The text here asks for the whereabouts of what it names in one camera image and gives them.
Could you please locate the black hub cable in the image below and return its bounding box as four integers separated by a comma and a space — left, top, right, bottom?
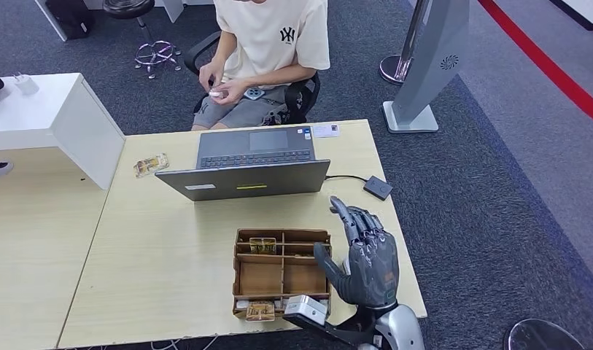
323, 174, 370, 183

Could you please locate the white counter black base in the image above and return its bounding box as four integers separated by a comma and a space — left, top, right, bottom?
547, 0, 593, 32

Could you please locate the person's left hand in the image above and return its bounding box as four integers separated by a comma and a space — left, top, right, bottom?
212, 78, 251, 106

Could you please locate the grey kiosk stand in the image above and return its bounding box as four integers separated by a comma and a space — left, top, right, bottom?
381, 0, 470, 135

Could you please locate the black square usb hub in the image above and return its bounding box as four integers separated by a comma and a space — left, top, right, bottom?
363, 175, 394, 201

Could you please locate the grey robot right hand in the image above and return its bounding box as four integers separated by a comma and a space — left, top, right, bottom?
313, 195, 401, 309

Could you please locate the white ID card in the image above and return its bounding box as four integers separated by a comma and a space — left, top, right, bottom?
312, 124, 341, 139

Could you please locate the round dark glossy stool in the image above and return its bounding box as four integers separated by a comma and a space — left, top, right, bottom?
503, 317, 584, 350

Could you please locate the black bag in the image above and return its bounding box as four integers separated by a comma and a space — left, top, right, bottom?
44, 0, 95, 41

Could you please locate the white desk panel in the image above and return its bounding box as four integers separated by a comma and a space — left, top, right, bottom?
160, 0, 185, 24
34, 0, 69, 43

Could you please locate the black stool chrome base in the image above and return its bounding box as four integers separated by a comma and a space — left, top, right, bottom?
101, 0, 182, 80

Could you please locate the person's right hand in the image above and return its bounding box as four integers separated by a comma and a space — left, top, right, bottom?
198, 60, 225, 93

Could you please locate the person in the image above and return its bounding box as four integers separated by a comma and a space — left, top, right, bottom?
190, 0, 331, 131

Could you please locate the wooden card organizer box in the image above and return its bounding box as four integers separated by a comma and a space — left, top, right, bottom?
232, 227, 333, 322

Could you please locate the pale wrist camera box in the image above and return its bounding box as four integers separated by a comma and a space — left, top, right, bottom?
282, 295, 329, 327

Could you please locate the white charger plug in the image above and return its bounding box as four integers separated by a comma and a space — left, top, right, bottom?
14, 72, 40, 96

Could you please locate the black office chair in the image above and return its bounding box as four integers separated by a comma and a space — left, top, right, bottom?
184, 29, 321, 125

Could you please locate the grey open laptop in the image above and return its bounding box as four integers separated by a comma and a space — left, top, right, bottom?
155, 125, 331, 202

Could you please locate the chrome stanchion post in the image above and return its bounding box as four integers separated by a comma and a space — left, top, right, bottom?
379, 0, 430, 87

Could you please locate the white desk cabinet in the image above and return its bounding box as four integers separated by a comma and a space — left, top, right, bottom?
0, 72, 126, 190

